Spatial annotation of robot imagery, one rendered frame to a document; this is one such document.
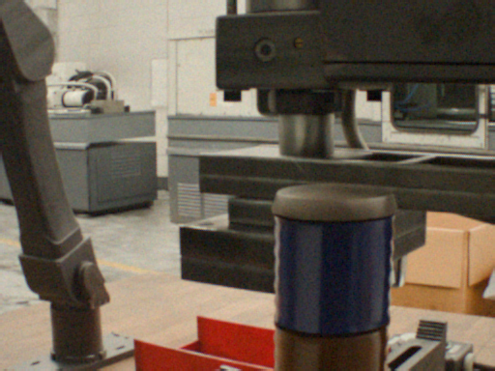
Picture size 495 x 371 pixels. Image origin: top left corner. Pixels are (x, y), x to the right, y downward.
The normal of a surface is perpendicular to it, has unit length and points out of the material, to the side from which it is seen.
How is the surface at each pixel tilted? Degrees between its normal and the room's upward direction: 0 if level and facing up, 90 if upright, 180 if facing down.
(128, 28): 90
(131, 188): 90
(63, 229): 79
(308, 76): 90
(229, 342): 90
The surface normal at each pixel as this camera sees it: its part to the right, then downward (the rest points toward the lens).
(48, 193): 0.87, 0.07
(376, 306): 0.59, -0.15
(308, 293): -0.48, -0.13
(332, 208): -0.18, -0.19
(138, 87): -0.61, 0.11
